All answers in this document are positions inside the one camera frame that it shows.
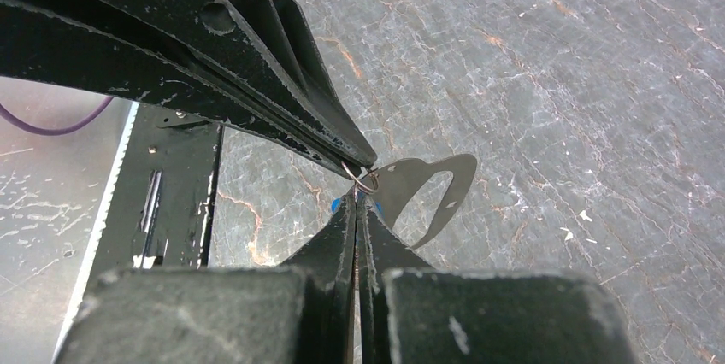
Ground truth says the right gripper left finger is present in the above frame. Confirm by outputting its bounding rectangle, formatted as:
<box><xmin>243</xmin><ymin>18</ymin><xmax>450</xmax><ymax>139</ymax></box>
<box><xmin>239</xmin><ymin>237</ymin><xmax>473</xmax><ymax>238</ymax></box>
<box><xmin>56</xmin><ymin>197</ymin><xmax>356</xmax><ymax>363</ymax></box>

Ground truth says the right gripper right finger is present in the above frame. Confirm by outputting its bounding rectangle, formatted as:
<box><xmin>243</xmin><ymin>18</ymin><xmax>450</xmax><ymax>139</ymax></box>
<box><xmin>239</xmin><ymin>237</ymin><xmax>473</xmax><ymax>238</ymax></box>
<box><xmin>357</xmin><ymin>197</ymin><xmax>637</xmax><ymax>363</ymax></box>

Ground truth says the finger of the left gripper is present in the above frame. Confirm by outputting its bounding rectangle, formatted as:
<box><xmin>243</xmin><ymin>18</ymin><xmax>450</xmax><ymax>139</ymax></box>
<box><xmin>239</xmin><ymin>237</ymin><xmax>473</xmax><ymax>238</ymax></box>
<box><xmin>11</xmin><ymin>0</ymin><xmax>379</xmax><ymax>169</ymax></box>
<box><xmin>0</xmin><ymin>0</ymin><xmax>363</xmax><ymax>180</ymax></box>

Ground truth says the blue key tag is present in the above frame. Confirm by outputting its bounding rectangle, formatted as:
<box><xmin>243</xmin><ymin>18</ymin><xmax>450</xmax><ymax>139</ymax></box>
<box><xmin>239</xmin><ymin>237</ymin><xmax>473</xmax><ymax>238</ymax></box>
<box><xmin>342</xmin><ymin>161</ymin><xmax>380</xmax><ymax>200</ymax></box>

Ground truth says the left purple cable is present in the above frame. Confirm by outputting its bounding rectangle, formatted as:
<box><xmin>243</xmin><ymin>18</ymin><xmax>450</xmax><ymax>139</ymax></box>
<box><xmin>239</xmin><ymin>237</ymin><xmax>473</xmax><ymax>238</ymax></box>
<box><xmin>0</xmin><ymin>95</ymin><xmax>115</xmax><ymax>138</ymax></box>

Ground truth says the white toothed cable rail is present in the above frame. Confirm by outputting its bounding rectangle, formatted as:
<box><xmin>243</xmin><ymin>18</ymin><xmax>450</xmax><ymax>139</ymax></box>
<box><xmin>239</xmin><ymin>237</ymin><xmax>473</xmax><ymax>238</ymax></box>
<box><xmin>51</xmin><ymin>103</ymin><xmax>139</xmax><ymax>363</ymax></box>

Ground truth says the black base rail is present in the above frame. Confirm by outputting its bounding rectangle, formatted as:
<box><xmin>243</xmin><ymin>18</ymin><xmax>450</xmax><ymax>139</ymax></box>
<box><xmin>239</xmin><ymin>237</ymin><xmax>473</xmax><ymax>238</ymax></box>
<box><xmin>84</xmin><ymin>105</ymin><xmax>224</xmax><ymax>294</ymax></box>

